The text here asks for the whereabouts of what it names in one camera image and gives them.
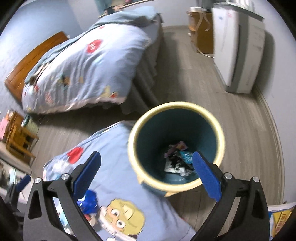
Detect black and white wrapper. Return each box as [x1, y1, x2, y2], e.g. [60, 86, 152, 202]
[164, 153, 197, 177]

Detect blue and clear trash bags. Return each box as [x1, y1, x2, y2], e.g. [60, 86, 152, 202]
[77, 189, 100, 215]

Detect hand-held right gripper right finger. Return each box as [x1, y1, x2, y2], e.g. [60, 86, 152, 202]
[190, 152, 270, 241]

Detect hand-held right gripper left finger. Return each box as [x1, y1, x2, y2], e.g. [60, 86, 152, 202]
[23, 151, 102, 241]

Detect pink box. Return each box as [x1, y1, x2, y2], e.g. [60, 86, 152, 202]
[0, 118, 9, 140]

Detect light blue wrapper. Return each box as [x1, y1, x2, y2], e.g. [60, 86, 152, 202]
[180, 152, 194, 165]

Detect wooden nightstand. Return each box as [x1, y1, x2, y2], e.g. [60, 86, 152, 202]
[187, 7, 215, 55]

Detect blue cartoon printed pillow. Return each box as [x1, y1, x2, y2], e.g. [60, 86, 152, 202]
[43, 120, 197, 241]

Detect blue cartoon printed quilt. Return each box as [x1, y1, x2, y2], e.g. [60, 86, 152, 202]
[21, 6, 160, 114]

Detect wooden headboard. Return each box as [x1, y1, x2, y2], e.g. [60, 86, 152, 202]
[5, 31, 70, 103]

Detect printed cardboard box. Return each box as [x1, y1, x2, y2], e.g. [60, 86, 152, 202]
[268, 202, 296, 241]

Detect bed with grey skirt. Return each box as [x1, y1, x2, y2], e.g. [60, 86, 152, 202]
[120, 13, 166, 114]

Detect purple snack wrapper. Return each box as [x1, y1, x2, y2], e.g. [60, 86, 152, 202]
[167, 141, 188, 158]

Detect wooden stool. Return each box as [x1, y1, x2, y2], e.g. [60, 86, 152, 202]
[6, 111, 40, 163]

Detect white air purifier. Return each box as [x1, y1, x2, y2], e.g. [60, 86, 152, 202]
[211, 2, 266, 94]

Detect teal curtain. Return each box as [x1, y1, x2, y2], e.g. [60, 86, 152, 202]
[94, 0, 130, 12]

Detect yellow rimmed teal trash bin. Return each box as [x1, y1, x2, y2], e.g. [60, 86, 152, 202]
[128, 101, 226, 197]

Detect green and white jar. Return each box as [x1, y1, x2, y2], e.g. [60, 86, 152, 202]
[23, 114, 39, 135]

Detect white power strip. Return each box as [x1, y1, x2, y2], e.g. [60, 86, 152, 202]
[189, 6, 211, 14]

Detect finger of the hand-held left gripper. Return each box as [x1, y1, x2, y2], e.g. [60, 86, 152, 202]
[5, 174, 31, 209]

